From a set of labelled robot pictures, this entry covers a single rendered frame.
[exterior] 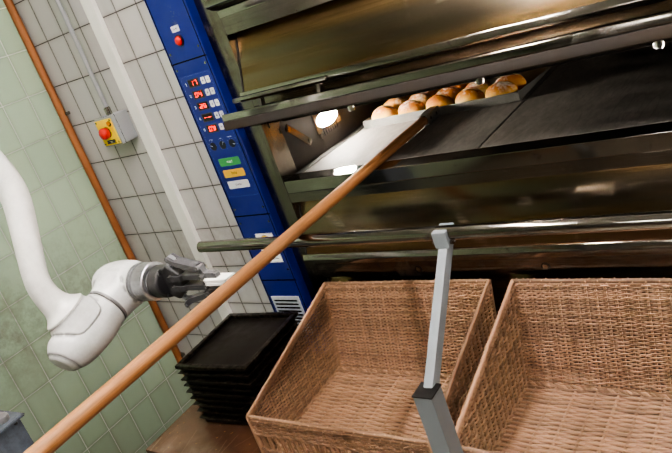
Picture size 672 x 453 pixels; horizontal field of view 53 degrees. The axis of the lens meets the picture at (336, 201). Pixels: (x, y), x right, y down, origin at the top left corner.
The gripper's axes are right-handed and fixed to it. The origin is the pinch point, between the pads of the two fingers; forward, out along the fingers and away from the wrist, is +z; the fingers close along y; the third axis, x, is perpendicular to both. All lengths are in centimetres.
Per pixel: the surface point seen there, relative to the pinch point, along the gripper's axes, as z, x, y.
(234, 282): 7.0, 2.8, -0.8
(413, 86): 33, -43, -22
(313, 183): -16, -58, 3
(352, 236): 20.9, -20.4, 2.1
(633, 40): 78, -42, -22
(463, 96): 16, -102, -3
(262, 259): 7.1, -6.6, -0.7
